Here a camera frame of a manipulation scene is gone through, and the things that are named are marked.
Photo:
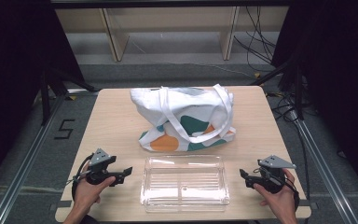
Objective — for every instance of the white patterned tote bag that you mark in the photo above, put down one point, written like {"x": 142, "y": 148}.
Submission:
{"x": 195, "y": 105}

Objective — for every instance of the person's right hand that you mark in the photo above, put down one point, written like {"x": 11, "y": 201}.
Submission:
{"x": 281, "y": 202}

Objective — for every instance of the clear plastic container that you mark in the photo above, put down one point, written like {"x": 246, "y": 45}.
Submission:
{"x": 185, "y": 183}

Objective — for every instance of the person's left hand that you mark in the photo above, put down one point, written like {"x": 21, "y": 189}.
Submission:
{"x": 87, "y": 194}

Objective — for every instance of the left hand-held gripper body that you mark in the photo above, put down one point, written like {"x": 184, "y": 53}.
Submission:
{"x": 101, "y": 158}

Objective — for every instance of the dark curtain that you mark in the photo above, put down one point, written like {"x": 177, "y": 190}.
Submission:
{"x": 9, "y": 77}
{"x": 341, "y": 77}

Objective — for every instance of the black overhead frame bar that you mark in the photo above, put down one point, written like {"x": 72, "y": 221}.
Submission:
{"x": 167, "y": 3}

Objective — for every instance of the black metal stand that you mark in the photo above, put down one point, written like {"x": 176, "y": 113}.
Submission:
{"x": 45, "y": 99}
{"x": 298, "y": 90}

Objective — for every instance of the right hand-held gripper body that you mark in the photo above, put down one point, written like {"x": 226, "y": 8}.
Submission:
{"x": 272, "y": 179}

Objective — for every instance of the aluminium floor rail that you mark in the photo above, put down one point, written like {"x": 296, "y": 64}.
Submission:
{"x": 320, "y": 165}
{"x": 28, "y": 158}

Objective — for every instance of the yellow tape piece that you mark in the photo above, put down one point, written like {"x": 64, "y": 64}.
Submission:
{"x": 257, "y": 75}
{"x": 73, "y": 97}

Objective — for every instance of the light wooden shelf unit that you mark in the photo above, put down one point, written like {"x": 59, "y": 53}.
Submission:
{"x": 118, "y": 34}

